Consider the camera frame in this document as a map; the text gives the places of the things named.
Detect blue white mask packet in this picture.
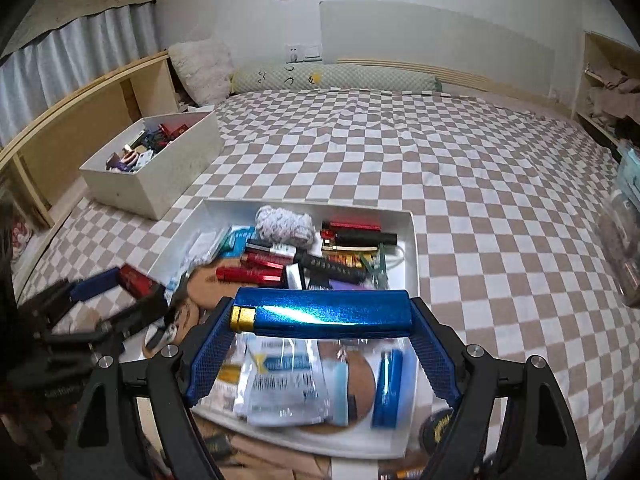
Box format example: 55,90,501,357
235,335,326,426

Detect shallow white tray box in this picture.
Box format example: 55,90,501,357
122,199,421,460

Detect grey white striped curtain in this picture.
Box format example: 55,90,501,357
0,2,158,146

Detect green clothespin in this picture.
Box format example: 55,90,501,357
360,250,391,288

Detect red metallic lighter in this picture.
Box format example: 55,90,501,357
216,267,286,286
242,252,291,270
321,220,381,232

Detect blue metallic lighter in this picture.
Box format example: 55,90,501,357
231,287,413,337
371,350,405,428

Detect long green bolster pillow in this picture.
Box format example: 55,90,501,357
230,62,443,95

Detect white fluffy pillow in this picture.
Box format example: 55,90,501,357
167,39,235,107

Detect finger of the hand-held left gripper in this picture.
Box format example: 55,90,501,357
95,287,171,346
17,266,123,326

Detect pile of beige clothes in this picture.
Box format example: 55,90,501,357
585,62,640,133

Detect light teal lighter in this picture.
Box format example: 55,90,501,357
330,360,351,426

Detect clear packet with white label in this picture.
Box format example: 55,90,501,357
175,230,231,281

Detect plain black lighter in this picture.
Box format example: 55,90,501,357
322,230,398,247

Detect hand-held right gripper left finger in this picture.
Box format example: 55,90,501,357
65,297,236,480

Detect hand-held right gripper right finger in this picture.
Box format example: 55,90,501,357
407,297,588,480

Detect wooden wall shelf niche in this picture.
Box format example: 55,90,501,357
570,30,640,151

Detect light blue pack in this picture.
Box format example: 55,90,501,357
617,147,640,186

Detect wooden bedside shelf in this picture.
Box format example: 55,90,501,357
0,50,183,231

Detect panda print cork coaster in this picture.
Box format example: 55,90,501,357
142,305,201,361

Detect plain cork coaster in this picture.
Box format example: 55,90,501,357
185,265,241,321
320,345,376,428

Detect small blue packet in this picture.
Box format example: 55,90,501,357
222,227,258,256

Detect deep white cardboard box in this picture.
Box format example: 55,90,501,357
79,110,224,220

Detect small red box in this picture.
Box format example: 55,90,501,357
119,266,166,295

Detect gold lighter box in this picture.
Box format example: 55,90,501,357
322,242,378,256

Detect brown white checkered bedsheet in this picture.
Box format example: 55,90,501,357
10,87,640,480

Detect white wall switch panel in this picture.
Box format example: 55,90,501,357
285,42,323,63

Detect round black gold emblem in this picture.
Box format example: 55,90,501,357
420,410,456,456

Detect clear plastic storage bin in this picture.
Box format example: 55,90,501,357
597,142,640,308

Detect black patterned lighter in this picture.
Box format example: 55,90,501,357
295,255,368,285

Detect heap of small knick-knacks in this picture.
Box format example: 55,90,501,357
104,122,193,173

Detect light wooden sticks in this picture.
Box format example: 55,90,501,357
220,435,331,480

